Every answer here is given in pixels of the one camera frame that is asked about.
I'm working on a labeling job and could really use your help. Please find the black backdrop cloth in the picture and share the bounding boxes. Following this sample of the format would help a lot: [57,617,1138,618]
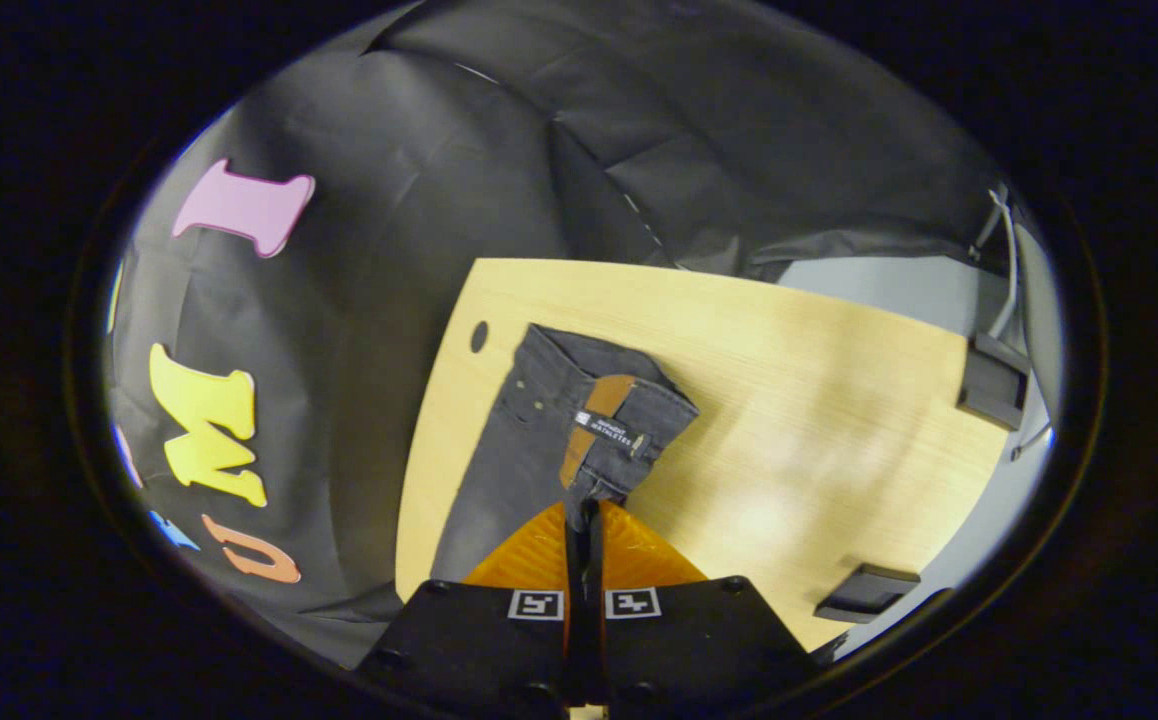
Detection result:
[104,0,1050,671]

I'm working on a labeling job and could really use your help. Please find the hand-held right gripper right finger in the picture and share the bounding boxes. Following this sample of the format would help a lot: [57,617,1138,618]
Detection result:
[584,497,822,719]

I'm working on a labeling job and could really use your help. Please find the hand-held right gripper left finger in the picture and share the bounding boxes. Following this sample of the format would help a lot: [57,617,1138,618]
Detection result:
[357,500,585,719]

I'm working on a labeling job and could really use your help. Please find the dark grey jeans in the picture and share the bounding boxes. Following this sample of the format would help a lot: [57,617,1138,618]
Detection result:
[429,323,700,586]

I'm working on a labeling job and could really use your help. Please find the grey metal stand pole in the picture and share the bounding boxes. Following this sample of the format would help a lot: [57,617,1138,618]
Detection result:
[969,183,1025,341]

